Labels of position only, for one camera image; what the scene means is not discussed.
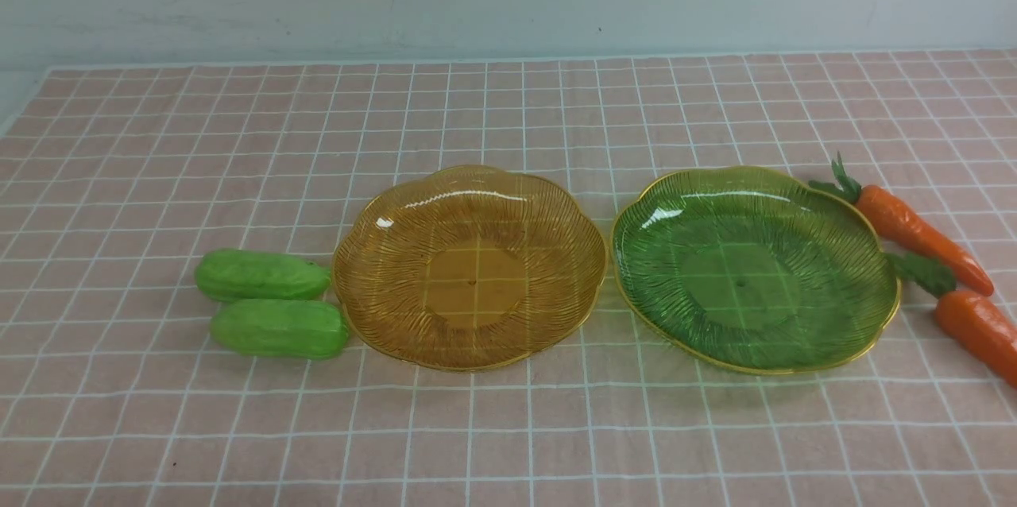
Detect pink checkered tablecloth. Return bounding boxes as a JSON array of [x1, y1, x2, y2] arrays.
[[1, 50, 1015, 506]]

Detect amber ribbed glass plate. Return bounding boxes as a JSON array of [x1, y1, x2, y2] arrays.
[[331, 165, 609, 372]]

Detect orange toy carrot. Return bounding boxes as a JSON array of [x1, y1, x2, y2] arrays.
[[807, 154, 995, 296], [885, 253, 1016, 388]]

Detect green toy cucumber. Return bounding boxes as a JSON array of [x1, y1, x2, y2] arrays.
[[210, 298, 350, 361], [194, 249, 331, 302]]

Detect green ribbed glass plate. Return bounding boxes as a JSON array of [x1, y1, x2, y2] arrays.
[[609, 166, 902, 376]]

